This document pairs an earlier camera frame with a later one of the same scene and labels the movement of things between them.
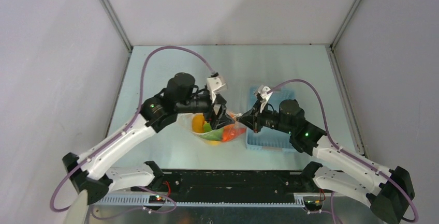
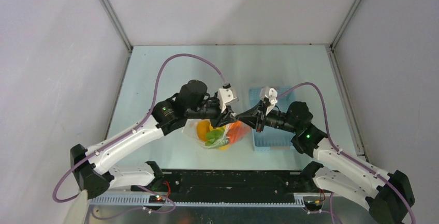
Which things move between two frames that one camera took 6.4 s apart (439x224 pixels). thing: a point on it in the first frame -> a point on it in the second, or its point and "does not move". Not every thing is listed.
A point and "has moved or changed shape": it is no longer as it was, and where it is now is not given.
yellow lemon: x=213 y=143 -> x=223 y=148
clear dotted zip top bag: x=198 y=125 has moved or changed shape
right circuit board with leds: x=312 y=204 does not move
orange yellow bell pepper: x=198 y=123 has moved or changed shape
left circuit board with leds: x=157 y=199 does not move
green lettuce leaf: x=215 y=134 has moved or changed shape
